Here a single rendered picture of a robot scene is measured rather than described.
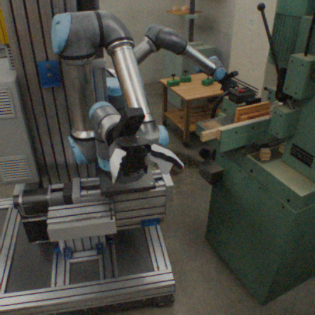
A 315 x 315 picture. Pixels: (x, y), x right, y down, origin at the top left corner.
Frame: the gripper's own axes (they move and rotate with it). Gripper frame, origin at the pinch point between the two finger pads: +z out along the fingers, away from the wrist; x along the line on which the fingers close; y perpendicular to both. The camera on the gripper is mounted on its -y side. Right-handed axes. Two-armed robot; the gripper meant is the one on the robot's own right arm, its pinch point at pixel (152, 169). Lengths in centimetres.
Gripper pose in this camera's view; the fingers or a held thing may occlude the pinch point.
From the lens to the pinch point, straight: 62.6
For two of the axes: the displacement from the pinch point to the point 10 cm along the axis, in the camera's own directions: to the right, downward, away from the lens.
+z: 4.3, 5.0, -7.5
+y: -1.2, 8.6, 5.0
